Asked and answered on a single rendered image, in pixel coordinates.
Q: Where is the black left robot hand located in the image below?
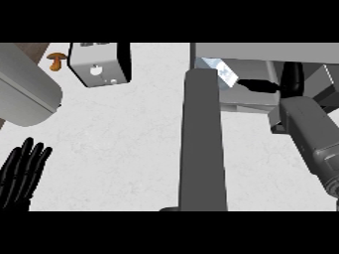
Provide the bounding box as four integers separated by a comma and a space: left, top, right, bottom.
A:
0, 137, 54, 212

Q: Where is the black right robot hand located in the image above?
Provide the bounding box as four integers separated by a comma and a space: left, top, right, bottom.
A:
238, 62, 307, 99

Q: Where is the grey microwave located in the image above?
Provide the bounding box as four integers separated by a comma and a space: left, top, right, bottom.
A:
190, 42, 339, 115

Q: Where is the white milk carton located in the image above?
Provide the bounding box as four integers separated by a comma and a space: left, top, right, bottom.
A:
199, 57, 241, 89

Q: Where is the grey microwave door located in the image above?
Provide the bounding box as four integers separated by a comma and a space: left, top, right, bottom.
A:
158, 68, 230, 212

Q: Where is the pale grey rounded appliance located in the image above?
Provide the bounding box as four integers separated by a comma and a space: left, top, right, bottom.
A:
0, 42, 65, 128

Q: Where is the brown mushroom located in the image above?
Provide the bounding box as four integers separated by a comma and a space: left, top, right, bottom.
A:
46, 52, 69, 72

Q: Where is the silver toaster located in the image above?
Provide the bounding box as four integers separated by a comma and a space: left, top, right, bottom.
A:
68, 42, 133, 88

